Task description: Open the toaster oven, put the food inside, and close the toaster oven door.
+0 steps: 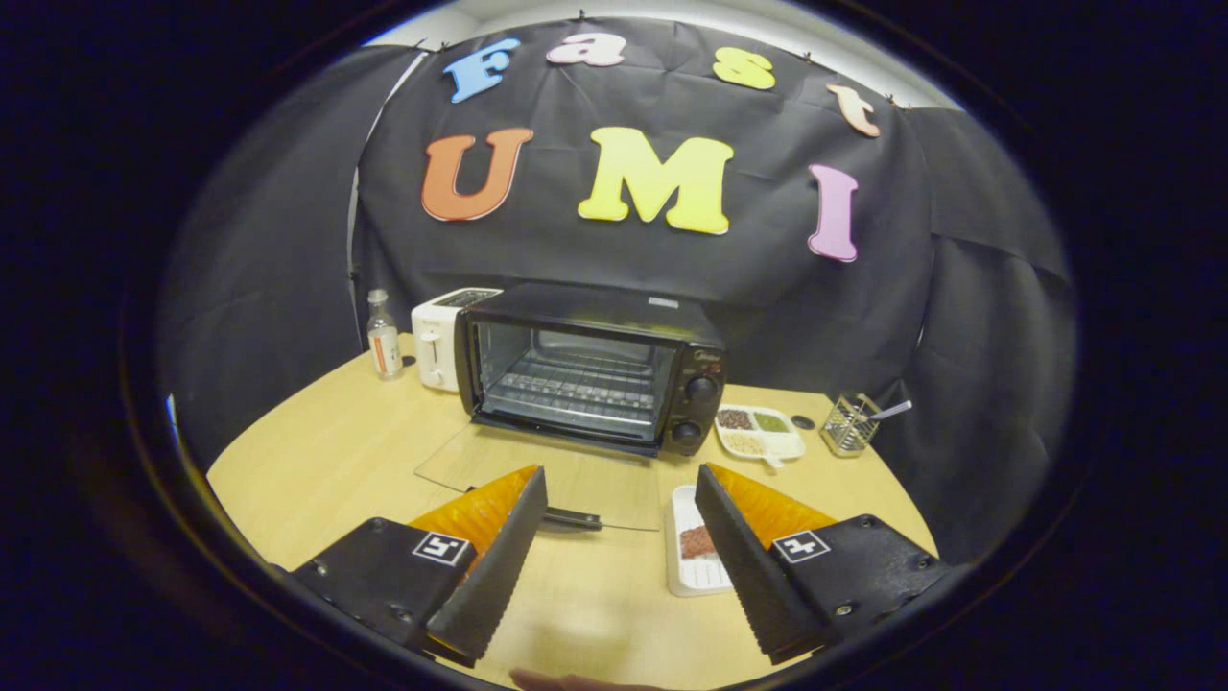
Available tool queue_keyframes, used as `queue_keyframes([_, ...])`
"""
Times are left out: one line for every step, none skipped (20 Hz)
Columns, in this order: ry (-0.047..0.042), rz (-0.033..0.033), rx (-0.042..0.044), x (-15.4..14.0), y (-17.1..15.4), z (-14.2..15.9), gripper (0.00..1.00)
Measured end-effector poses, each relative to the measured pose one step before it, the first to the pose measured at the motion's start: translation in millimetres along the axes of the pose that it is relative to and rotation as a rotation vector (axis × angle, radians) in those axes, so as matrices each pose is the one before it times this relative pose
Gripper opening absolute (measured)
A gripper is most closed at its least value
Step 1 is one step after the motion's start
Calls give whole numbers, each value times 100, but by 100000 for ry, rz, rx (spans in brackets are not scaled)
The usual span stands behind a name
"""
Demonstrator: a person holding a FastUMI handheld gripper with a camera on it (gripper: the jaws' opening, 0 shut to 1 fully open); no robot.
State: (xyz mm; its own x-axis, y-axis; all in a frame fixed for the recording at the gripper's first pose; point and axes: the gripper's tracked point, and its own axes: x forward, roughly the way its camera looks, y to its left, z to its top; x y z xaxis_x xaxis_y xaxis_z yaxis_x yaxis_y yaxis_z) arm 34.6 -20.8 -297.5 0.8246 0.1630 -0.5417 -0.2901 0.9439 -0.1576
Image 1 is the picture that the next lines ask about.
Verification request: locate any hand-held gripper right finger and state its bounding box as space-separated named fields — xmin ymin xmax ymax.
xmin=695 ymin=463 xmax=951 ymax=665

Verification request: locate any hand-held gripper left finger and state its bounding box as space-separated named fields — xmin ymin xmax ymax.
xmin=288 ymin=465 xmax=550 ymax=668

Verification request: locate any black toaster oven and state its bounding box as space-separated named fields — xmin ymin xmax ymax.
xmin=414 ymin=281 xmax=728 ymax=534

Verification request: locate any white pop-up toaster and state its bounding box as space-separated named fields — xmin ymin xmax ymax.
xmin=412 ymin=287 xmax=503 ymax=393

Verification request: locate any white ribbed tray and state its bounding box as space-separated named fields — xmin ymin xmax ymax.
xmin=666 ymin=485 xmax=735 ymax=598

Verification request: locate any white divided dish of beans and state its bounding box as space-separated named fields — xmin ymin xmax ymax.
xmin=715 ymin=404 xmax=807 ymax=468

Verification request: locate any metal mesh utensil holder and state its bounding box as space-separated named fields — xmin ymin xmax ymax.
xmin=821 ymin=393 xmax=881 ymax=458

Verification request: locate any clear glass bottle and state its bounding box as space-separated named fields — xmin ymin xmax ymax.
xmin=366 ymin=290 xmax=405 ymax=382

